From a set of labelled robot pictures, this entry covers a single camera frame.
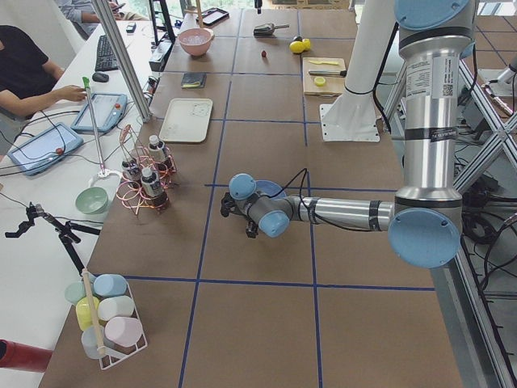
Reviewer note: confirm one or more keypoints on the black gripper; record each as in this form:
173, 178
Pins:
250, 230

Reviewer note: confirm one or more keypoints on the blue round plate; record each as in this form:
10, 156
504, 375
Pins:
270, 188

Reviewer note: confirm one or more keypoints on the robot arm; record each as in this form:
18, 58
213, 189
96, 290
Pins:
423, 222

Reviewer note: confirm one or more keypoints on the tea bottle front left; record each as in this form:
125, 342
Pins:
153, 187

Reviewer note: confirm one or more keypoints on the tea bottle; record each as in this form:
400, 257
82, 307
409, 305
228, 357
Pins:
153, 187
132, 172
159, 153

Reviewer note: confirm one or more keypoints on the tea bottle front right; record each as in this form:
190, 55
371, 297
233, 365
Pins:
159, 153

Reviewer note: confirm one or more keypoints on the cream bear tray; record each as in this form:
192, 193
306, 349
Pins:
186, 120

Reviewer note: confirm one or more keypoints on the tea bottle back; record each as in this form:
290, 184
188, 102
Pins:
132, 172

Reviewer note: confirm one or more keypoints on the grey folded cloth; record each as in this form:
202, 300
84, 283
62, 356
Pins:
193, 80

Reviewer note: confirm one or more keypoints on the green bowl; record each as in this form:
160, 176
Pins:
92, 200

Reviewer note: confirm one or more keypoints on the teach pendant far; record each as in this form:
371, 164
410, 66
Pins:
108, 109

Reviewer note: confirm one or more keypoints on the teach pendant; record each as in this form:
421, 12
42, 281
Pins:
108, 109
47, 148

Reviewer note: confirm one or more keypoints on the half lemon slice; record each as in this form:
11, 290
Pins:
319, 81

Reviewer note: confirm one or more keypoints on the wooden cutting board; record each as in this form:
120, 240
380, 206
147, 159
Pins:
334, 86

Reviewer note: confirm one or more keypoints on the pink bowl of ice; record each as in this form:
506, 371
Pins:
196, 41

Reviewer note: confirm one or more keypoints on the large yellow lemon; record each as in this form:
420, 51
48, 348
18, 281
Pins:
297, 47

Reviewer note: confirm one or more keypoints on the yellow plastic knife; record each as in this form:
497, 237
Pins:
316, 62

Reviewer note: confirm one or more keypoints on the steel ice scoop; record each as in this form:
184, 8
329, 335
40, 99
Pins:
268, 29

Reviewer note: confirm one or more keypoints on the small yellow lemon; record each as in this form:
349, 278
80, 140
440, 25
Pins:
308, 43

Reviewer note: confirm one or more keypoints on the computer mouse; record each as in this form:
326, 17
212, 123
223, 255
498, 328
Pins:
100, 77

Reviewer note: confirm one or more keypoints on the teach pendant near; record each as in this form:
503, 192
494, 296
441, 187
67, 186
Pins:
47, 148

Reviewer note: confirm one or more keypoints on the black keyboard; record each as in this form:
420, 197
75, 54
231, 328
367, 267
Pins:
105, 57

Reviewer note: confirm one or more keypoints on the person in black shirt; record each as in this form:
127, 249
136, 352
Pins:
28, 76

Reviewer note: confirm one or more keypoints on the red bottle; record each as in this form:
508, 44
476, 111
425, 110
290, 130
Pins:
24, 357

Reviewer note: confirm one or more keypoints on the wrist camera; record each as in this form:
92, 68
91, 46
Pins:
252, 229

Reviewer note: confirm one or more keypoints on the copper wire bottle rack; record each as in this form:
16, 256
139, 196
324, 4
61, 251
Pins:
135, 199

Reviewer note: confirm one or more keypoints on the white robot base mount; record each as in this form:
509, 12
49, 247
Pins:
352, 116

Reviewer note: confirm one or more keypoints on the steel knife handle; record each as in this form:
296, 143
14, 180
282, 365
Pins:
328, 73

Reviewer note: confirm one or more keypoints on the white wire cup rack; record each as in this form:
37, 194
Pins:
107, 316

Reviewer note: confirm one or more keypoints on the aluminium frame post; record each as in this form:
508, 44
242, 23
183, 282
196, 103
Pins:
107, 20

